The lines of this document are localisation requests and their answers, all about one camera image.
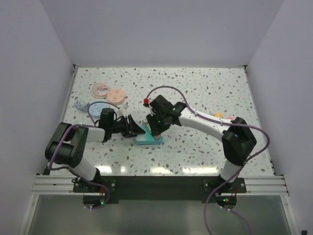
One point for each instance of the blue round power strip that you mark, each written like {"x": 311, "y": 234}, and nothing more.
{"x": 95, "y": 110}

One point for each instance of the teal triangular power strip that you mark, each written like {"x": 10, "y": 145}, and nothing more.
{"x": 147, "y": 138}

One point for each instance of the pink round power strip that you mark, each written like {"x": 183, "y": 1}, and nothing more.
{"x": 116, "y": 96}

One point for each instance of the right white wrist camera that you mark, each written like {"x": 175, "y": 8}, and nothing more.
{"x": 146, "y": 104}

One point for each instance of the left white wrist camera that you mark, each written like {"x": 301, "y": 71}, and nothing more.
{"x": 122, "y": 111}

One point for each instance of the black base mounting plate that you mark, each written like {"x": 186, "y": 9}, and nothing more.
{"x": 112, "y": 189}

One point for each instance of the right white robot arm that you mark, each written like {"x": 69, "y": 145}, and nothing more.
{"x": 237, "y": 139}

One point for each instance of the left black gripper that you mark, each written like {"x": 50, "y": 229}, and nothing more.
{"x": 136, "y": 130}

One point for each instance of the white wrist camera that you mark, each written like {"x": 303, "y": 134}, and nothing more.
{"x": 146, "y": 104}
{"x": 122, "y": 111}

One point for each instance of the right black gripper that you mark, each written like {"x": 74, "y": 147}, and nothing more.
{"x": 156, "y": 129}

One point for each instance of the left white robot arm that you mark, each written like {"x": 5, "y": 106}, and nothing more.
{"x": 65, "y": 149}

